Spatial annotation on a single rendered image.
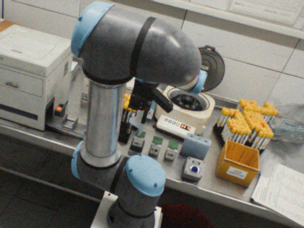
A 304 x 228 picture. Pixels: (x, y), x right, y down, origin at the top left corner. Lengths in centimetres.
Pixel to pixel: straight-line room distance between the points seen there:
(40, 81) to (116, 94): 57
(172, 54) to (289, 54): 121
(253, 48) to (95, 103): 113
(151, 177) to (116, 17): 44
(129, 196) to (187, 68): 42
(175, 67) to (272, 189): 91
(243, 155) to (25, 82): 92
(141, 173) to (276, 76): 109
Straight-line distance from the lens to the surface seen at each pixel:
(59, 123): 135
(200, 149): 135
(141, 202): 90
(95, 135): 80
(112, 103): 72
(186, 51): 62
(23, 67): 125
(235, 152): 145
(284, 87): 183
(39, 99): 128
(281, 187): 146
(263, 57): 175
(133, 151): 131
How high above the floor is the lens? 172
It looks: 38 degrees down
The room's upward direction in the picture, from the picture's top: 12 degrees clockwise
